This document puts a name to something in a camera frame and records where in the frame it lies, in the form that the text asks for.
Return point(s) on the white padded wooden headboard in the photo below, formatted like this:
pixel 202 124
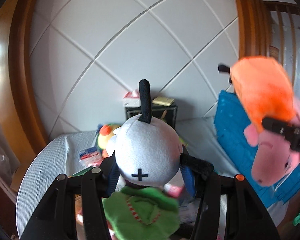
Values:
pixel 115 42

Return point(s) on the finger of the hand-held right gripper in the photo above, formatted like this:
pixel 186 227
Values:
pixel 223 68
pixel 277 127

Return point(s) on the blue plastic crate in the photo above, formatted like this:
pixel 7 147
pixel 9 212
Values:
pixel 230 130

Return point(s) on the wooden lattice door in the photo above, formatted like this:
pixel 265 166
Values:
pixel 277 30

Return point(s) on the pink pig plush orange dress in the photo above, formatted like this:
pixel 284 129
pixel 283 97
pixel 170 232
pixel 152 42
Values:
pixel 260 92

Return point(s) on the yellow sticky note pad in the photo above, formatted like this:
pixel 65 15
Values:
pixel 162 100

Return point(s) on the white plush toy green dress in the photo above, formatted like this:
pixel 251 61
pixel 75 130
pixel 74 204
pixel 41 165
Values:
pixel 145 150

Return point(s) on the red blue white packet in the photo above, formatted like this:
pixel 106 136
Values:
pixel 90 155

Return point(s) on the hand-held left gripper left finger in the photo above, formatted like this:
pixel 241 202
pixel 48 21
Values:
pixel 113 182

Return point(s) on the black box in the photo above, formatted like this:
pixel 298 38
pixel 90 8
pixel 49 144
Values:
pixel 165 112

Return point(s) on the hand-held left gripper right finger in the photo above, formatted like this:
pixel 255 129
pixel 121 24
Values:
pixel 190 183

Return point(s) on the small pink white box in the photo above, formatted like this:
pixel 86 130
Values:
pixel 131 98

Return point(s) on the yellow orange plush toy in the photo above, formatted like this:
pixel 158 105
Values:
pixel 106 136

